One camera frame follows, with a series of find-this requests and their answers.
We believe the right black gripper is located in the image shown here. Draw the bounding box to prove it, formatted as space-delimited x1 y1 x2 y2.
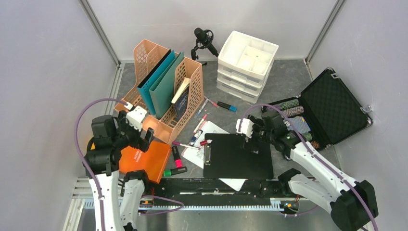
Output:
241 115 275 154

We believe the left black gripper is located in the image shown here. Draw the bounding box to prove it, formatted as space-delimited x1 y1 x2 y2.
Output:
112 110 154 151

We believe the teal notebook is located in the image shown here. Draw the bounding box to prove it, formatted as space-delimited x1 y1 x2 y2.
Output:
137 50 176 115

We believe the dark blue hardcover book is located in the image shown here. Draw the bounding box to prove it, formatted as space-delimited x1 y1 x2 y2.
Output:
171 78 191 122

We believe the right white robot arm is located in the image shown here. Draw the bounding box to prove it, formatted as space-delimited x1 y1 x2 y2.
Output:
236 110 379 231

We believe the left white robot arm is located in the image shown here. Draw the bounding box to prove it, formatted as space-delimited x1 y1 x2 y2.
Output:
85 106 154 231

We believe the orange book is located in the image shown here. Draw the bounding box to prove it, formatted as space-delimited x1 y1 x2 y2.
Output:
119 141 171 183

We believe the blue highlighter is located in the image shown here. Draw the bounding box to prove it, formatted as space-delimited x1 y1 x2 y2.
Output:
217 101 237 112

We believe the black clipboard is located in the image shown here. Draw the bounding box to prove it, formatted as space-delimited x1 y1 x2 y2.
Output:
203 133 274 180

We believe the magenta marker pen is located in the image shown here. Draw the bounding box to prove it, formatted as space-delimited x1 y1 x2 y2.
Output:
172 141 200 150

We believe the green file folder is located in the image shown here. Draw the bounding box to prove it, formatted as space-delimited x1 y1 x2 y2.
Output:
149 51 184 119

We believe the pink thin pen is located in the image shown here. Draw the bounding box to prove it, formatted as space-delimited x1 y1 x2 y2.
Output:
204 96 219 108

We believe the green highlighter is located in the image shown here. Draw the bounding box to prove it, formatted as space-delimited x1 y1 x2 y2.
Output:
163 167 188 177

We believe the blue cap white marker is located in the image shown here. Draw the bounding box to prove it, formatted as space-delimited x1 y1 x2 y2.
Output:
189 130 203 146

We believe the peach plastic file organizer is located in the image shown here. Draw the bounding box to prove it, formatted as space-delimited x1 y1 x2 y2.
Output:
123 39 204 144

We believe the pink white marker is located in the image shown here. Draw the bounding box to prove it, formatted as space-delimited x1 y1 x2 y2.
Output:
193 114 207 134

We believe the clear barrel pen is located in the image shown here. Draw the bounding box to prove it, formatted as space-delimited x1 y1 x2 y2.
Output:
197 98 209 115

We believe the printed white paper sheet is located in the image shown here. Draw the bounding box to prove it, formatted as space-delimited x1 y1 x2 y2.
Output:
181 121 246 192

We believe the black open carrying case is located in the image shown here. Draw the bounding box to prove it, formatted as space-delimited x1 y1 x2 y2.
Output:
271 67 373 151

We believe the white plastic drawer unit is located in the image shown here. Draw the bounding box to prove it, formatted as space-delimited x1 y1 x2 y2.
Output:
217 31 279 103

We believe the black microphone on tripod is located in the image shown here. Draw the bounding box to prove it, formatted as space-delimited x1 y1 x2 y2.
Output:
191 27 219 61

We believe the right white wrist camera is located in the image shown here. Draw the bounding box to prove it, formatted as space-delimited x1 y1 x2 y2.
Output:
236 118 254 138

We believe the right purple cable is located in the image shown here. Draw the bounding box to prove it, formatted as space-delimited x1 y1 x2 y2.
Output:
237 103 380 231

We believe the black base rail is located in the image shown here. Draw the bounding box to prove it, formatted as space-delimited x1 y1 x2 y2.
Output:
147 178 297 206

